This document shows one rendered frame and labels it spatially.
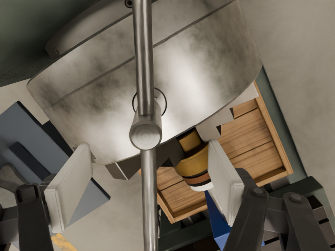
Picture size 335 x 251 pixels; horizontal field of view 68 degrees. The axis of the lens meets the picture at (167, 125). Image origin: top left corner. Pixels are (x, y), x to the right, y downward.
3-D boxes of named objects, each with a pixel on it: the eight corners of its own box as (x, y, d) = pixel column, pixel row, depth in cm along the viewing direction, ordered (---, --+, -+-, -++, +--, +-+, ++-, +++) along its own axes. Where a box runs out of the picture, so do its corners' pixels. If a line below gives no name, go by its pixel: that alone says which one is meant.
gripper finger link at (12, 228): (36, 246, 13) (-23, 249, 13) (69, 191, 18) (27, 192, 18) (31, 223, 12) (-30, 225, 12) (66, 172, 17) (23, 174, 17)
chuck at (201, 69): (82, 86, 55) (-10, 139, 25) (210, 13, 51) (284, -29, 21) (104, 120, 57) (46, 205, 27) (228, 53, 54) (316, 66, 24)
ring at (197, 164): (155, 155, 38) (182, 198, 41) (209, 129, 37) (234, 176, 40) (158, 132, 47) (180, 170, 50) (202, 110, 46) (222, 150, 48)
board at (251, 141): (118, 132, 66) (115, 138, 62) (245, 67, 59) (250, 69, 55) (171, 214, 74) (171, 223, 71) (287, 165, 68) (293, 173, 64)
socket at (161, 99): (134, 82, 26) (131, 87, 24) (165, 82, 27) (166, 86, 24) (135, 112, 27) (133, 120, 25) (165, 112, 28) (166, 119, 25)
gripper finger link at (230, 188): (232, 185, 14) (245, 184, 14) (208, 139, 21) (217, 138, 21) (229, 227, 15) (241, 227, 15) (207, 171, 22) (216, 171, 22)
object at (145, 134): (139, 87, 27) (127, 121, 16) (160, 87, 27) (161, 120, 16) (140, 107, 27) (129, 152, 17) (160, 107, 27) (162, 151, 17)
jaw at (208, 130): (171, 84, 36) (250, 46, 32) (176, 76, 41) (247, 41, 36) (203, 145, 40) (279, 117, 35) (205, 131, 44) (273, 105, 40)
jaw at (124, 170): (135, 100, 40) (75, 145, 33) (154, 94, 36) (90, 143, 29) (168, 155, 43) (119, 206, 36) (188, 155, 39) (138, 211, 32)
